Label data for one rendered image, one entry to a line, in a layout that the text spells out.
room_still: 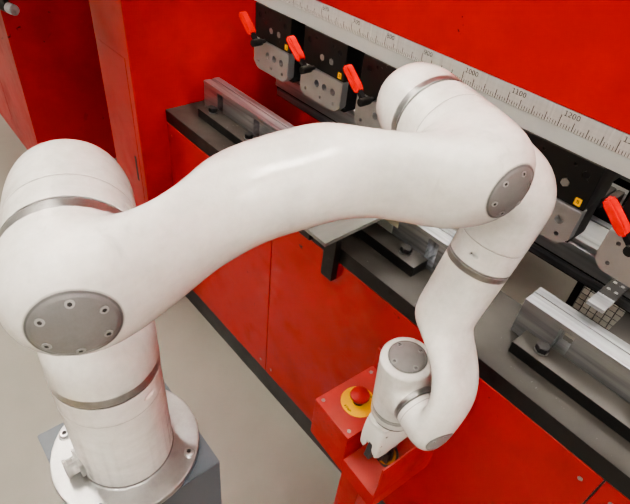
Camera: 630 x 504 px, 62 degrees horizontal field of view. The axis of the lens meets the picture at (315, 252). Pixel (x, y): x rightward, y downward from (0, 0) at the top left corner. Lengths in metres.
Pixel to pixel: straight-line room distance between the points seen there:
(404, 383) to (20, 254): 0.57
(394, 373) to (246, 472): 1.14
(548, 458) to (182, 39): 1.52
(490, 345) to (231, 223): 0.79
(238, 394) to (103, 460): 1.36
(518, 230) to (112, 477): 0.58
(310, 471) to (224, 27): 1.50
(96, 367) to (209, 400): 1.48
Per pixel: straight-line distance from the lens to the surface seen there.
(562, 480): 1.19
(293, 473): 1.89
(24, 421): 2.13
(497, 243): 0.69
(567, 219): 1.01
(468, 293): 0.73
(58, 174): 0.51
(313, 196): 0.48
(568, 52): 0.95
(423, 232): 1.24
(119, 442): 0.68
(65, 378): 0.59
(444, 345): 0.77
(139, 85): 1.81
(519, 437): 1.19
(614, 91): 0.93
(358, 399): 1.08
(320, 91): 1.34
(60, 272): 0.43
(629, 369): 1.12
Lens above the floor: 1.69
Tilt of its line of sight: 40 degrees down
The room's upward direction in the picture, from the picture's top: 7 degrees clockwise
